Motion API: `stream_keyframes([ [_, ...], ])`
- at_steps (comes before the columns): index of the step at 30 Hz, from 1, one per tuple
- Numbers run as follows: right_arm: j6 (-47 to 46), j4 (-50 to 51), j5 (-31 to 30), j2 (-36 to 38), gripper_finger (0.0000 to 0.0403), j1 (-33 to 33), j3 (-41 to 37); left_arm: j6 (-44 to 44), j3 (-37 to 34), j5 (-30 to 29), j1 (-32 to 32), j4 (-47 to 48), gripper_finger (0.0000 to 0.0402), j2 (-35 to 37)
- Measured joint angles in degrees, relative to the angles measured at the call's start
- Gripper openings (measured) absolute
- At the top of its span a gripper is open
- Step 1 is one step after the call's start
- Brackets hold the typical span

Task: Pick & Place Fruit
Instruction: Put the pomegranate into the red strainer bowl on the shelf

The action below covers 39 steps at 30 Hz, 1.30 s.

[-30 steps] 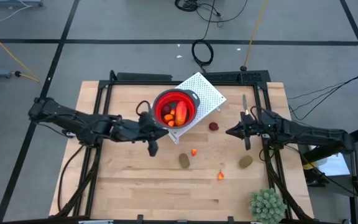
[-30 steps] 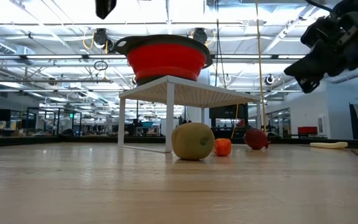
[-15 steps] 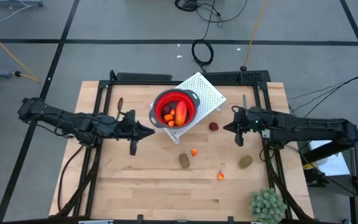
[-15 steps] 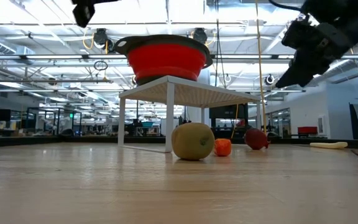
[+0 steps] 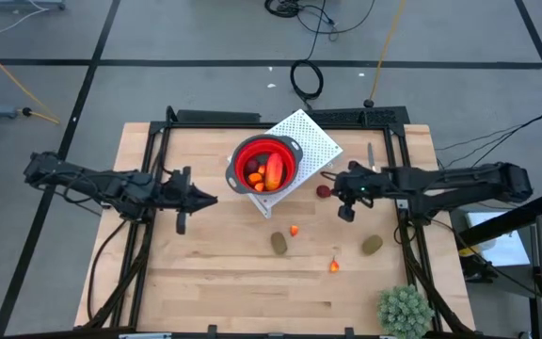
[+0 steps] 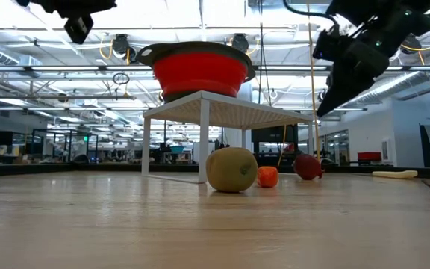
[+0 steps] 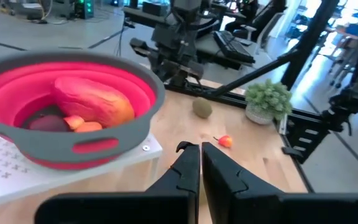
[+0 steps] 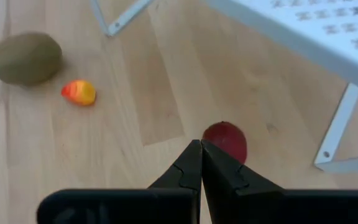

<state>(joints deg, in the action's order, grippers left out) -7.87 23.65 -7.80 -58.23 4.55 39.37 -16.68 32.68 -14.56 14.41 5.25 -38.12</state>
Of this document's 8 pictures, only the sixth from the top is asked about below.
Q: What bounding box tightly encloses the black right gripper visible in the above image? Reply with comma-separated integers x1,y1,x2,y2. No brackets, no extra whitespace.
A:
317,39,390,118

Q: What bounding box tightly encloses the dark red toy pomegranate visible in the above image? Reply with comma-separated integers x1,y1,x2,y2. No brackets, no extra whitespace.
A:
293,154,326,182

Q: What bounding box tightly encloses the small orange toy fruit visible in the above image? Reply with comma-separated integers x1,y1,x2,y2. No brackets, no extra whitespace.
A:
256,166,279,188

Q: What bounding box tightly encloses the red collapsible colander bowl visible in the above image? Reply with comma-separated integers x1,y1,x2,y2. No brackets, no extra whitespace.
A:
136,40,256,104

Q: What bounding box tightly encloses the brown-green toy kiwi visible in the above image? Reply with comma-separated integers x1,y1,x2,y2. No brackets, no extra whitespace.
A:
205,146,259,194

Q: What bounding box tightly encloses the red box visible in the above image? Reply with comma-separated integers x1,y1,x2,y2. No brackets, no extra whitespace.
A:
356,151,383,162

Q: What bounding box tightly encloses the white perforated riser shelf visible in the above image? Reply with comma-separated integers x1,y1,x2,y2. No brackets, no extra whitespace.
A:
141,90,314,184

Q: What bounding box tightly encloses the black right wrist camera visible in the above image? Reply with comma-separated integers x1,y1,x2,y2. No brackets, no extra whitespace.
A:
313,28,341,63

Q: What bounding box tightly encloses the yellow hanging cable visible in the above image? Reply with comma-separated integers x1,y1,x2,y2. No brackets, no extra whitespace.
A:
305,0,321,162

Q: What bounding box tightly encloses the black coiled ceiling cable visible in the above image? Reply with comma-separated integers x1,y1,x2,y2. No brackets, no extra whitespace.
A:
112,72,131,86

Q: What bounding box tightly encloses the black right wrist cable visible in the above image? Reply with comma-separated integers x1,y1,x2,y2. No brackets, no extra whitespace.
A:
282,0,340,30

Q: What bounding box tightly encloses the black wall screen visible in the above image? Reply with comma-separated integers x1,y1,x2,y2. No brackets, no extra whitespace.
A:
251,125,299,143

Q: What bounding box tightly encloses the black hanging cable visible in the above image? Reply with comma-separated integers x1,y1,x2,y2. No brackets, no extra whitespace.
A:
256,0,272,108

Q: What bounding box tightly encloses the knife with cream handle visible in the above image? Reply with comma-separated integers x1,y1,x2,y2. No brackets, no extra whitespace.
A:
364,170,419,180

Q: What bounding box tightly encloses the black workstation frame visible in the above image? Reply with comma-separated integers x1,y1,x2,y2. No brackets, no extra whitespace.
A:
31,129,99,162

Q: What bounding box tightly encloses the black aluminium table frame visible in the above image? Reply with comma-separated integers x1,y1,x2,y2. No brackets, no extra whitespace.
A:
0,162,430,180

